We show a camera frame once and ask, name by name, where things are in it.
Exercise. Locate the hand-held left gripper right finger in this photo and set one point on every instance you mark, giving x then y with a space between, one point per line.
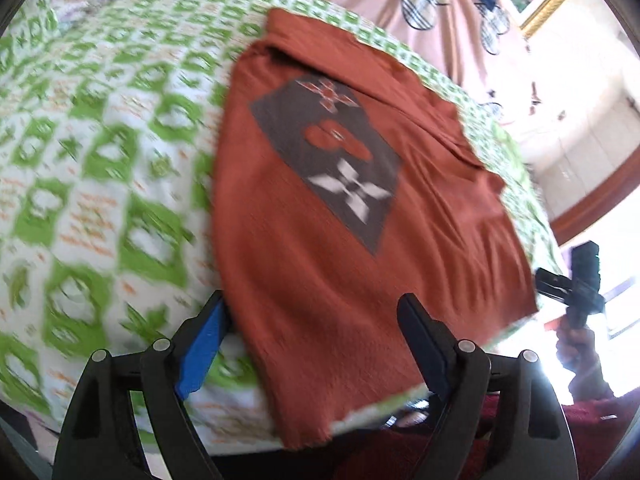
426 351

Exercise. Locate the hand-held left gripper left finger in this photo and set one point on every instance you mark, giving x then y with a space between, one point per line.
201 357

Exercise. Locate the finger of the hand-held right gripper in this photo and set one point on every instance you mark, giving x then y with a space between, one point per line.
552 284

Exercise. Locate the rust orange shirt grey patch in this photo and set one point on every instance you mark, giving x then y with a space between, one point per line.
320 220

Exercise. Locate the person's right forearm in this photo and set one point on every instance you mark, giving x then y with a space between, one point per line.
595 385

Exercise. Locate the person's right hand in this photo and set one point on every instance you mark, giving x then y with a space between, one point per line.
575 347

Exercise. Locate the reddish brown wooden trim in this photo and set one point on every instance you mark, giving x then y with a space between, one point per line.
595 205

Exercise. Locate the person's maroon clothing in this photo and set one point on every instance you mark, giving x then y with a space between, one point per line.
500 440

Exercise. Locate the green white patterned blanket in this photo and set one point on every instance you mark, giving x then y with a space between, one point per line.
100 160

